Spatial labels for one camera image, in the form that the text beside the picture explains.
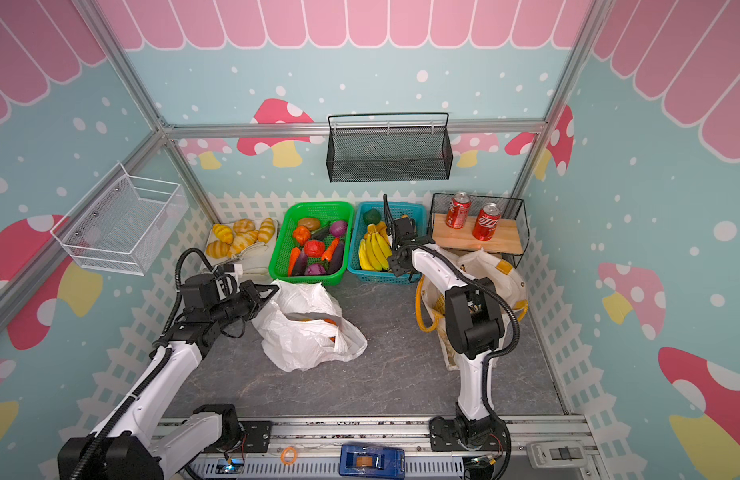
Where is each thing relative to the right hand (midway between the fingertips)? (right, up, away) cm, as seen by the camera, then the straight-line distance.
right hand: (403, 261), depth 98 cm
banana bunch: (-9, +4, +11) cm, 15 cm away
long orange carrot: (-39, +2, +11) cm, 40 cm away
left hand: (-34, -8, -18) cm, 40 cm away
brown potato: (-35, +15, +19) cm, 42 cm away
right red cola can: (+24, +12, -10) cm, 28 cm away
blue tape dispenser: (-9, -45, -31) cm, 55 cm away
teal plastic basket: (-16, +12, +9) cm, 22 cm away
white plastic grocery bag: (-26, -14, -28) cm, 41 cm away
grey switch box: (+33, -45, -28) cm, 62 cm away
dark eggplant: (-36, -2, +8) cm, 37 cm away
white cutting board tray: (-54, 0, +13) cm, 55 cm away
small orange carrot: (-26, +2, +8) cm, 28 cm away
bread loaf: (-69, +11, +18) cm, 72 cm away
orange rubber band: (-31, -46, -25) cm, 61 cm away
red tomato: (-31, +5, +8) cm, 32 cm away
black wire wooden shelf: (+35, +8, 0) cm, 36 cm away
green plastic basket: (-40, +10, +14) cm, 43 cm away
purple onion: (-23, +12, +14) cm, 30 cm away
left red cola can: (+17, +16, -6) cm, 24 cm away
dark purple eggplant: (-23, +1, +7) cm, 24 cm away
